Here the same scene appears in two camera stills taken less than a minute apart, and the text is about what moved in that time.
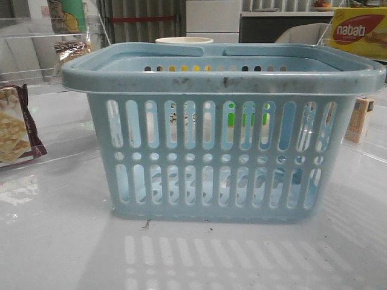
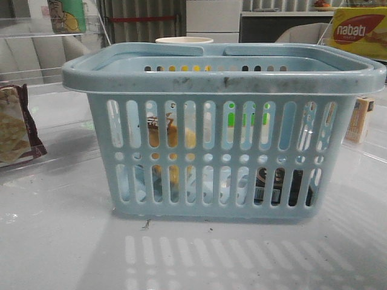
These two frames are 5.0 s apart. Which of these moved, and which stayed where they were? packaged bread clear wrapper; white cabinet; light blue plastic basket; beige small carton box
Moved: packaged bread clear wrapper
Stayed: light blue plastic basket; beige small carton box; white cabinet
